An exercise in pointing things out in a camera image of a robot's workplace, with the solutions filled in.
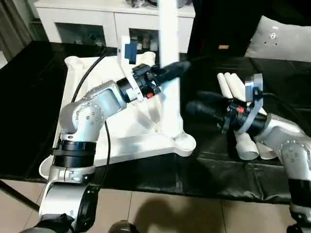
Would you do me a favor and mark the white plastic table leg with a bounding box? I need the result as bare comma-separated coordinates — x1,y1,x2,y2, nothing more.
224,72,276,160
230,73,268,116
157,0,182,136
217,72,259,161

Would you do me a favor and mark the white plastic table top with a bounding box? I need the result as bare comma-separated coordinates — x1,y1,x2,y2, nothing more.
38,52,197,182

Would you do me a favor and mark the black sofa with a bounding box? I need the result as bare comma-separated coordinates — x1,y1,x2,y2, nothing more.
187,0,311,58

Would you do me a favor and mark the white cabinet with glass doors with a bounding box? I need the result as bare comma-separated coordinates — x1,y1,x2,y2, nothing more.
34,0,195,54

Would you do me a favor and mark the light grey pillow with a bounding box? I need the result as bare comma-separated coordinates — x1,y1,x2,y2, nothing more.
244,16,311,59

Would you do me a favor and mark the black work mat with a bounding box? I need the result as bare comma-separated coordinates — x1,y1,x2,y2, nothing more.
0,41,311,203

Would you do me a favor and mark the dark robot foot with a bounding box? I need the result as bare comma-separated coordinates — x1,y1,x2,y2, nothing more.
108,219,133,233

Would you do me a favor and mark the grey curtain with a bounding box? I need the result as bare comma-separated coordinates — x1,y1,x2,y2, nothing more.
0,0,32,61

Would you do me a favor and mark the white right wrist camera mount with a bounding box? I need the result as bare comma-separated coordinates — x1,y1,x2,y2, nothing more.
234,73,264,133

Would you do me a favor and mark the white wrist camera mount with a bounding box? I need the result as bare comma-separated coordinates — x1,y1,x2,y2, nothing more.
116,35,146,101
234,73,264,133

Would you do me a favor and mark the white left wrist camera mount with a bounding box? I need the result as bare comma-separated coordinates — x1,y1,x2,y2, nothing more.
116,35,146,101

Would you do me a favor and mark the black table frame leg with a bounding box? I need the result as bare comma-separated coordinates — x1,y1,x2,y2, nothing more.
0,179,41,212

